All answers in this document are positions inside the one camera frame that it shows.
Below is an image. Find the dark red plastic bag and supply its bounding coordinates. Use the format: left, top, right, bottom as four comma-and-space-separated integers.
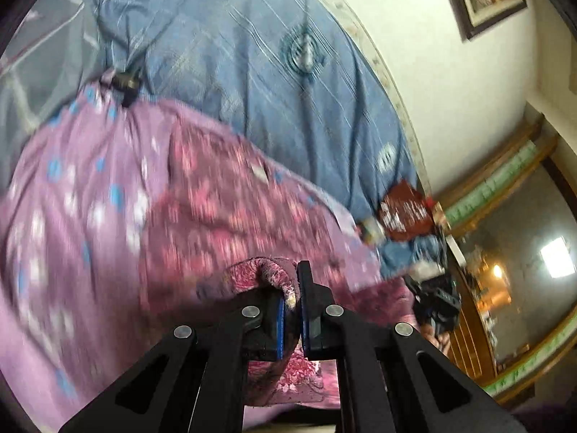
378, 180, 434, 241

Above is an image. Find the blue plaid quilt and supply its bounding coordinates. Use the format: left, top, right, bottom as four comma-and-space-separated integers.
0, 0, 445, 281

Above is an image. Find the person's right hand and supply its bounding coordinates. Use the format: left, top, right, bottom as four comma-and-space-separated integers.
420, 324, 451, 356

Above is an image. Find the purple floral bed sheet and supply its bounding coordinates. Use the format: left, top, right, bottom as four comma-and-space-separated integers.
0, 78, 384, 431

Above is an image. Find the maroon floral patterned garment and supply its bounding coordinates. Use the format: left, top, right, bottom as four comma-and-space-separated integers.
139, 116, 416, 409

